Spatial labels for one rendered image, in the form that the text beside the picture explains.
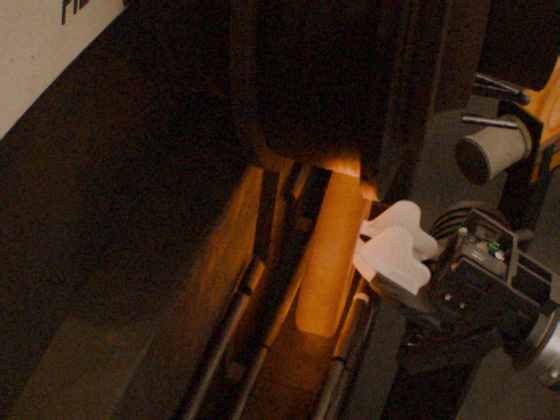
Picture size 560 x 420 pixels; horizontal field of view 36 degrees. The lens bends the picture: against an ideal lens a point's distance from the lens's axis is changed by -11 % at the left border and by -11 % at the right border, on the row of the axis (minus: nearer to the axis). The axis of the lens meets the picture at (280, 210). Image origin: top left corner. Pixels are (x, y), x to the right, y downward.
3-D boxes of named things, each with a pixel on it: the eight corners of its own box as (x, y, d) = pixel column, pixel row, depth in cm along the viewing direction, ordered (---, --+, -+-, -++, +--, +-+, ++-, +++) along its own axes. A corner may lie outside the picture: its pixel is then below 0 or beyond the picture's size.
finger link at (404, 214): (367, 165, 78) (457, 219, 78) (336, 211, 82) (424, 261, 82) (358, 186, 76) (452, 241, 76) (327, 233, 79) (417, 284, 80)
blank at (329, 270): (306, 241, 69) (351, 252, 69) (350, 116, 80) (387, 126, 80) (286, 363, 80) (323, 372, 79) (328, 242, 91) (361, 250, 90)
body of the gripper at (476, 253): (467, 201, 78) (566, 265, 78) (420, 263, 83) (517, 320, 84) (455, 257, 72) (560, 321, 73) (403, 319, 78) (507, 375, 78)
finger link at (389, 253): (358, 186, 76) (452, 241, 76) (327, 233, 79) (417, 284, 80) (350, 209, 73) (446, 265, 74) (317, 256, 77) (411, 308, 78)
